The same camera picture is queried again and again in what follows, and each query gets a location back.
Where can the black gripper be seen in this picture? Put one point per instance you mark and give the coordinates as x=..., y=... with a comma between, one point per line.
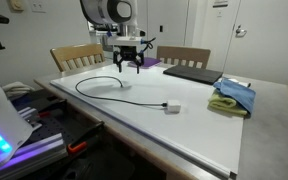
x=129, y=53

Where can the white charger block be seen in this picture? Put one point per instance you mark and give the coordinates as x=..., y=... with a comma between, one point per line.
x=174, y=106

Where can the white board marker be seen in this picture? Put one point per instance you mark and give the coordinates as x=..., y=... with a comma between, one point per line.
x=240, y=81

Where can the purple notebook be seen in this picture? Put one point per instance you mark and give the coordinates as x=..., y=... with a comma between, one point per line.
x=149, y=62

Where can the wooden slat-back chair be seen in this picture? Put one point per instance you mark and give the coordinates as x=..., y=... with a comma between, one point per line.
x=184, y=51
x=77, y=50

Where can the large whiteboard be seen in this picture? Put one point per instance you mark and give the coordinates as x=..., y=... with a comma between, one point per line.
x=190, y=133

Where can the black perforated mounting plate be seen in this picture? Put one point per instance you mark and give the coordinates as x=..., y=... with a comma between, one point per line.
x=60, y=130

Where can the yellow cloth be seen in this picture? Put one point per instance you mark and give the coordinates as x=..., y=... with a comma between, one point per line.
x=220, y=101

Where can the white door sign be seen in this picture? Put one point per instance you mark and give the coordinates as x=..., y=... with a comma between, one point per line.
x=220, y=3

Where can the blue cloth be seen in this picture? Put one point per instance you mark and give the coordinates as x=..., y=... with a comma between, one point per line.
x=237, y=91

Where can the white folded cloth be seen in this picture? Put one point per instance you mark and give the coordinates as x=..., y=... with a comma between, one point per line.
x=17, y=88

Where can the purple lit device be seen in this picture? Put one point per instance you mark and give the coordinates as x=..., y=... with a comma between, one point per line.
x=40, y=146

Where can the white door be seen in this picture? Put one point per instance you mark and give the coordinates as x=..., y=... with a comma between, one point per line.
x=267, y=43

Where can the wide white switch plate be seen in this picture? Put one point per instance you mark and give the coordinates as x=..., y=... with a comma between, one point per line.
x=37, y=6

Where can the silver metal bracket stack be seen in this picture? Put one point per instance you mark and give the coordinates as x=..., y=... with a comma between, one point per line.
x=30, y=116

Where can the beige wall thermostat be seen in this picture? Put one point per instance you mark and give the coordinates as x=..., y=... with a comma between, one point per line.
x=16, y=5

